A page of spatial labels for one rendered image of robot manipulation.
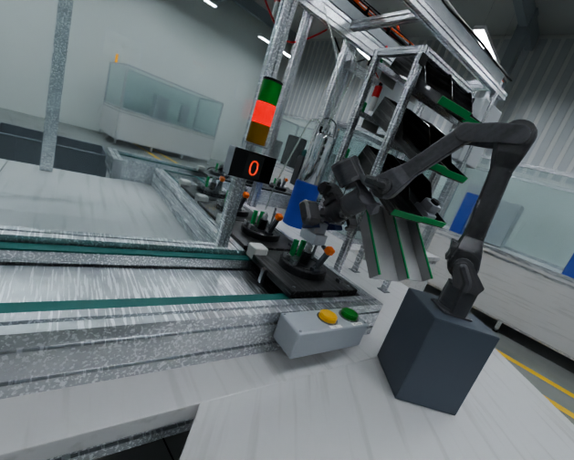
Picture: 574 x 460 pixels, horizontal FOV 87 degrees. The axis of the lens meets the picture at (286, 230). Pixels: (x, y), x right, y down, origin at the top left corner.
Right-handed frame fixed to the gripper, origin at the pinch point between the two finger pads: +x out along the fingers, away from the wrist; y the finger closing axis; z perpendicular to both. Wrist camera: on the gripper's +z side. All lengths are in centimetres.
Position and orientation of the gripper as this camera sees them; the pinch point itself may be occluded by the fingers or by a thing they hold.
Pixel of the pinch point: (317, 223)
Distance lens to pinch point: 84.2
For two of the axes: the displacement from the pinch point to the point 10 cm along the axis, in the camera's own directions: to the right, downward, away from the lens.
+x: -6.0, 3.5, 7.2
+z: -1.5, -9.3, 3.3
